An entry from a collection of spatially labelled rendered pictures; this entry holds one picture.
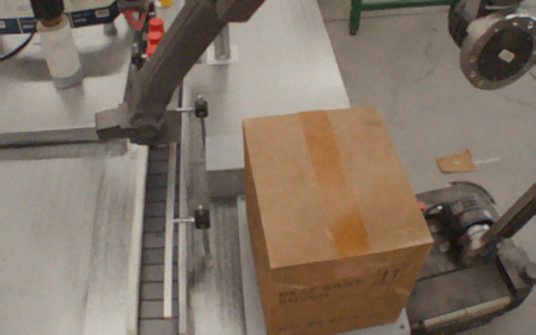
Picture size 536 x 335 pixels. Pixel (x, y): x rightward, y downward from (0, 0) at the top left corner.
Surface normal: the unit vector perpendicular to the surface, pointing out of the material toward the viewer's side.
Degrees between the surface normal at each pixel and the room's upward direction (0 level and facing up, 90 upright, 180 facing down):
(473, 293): 0
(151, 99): 102
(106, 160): 0
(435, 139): 0
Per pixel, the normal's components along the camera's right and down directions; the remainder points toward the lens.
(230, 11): 0.19, 0.93
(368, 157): 0.00, -0.70
